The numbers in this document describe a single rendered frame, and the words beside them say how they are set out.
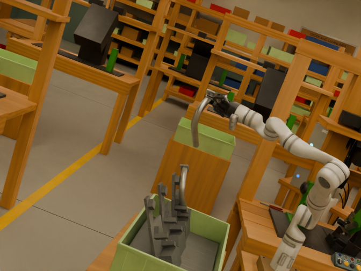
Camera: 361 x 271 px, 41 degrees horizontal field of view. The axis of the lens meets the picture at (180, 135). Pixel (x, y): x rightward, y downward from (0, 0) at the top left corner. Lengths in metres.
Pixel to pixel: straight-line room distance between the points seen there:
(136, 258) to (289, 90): 1.52
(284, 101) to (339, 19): 9.95
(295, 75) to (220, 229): 1.07
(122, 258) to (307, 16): 11.22
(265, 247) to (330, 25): 10.57
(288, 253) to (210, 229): 0.41
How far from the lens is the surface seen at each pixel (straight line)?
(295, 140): 1.97
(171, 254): 2.03
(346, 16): 12.89
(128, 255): 1.92
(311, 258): 2.67
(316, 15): 12.77
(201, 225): 2.46
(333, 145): 3.10
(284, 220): 3.02
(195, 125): 2.10
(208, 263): 2.26
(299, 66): 2.96
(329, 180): 1.88
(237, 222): 3.18
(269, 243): 2.60
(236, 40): 9.62
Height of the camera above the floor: 1.87
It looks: 14 degrees down
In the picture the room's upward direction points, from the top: 20 degrees clockwise
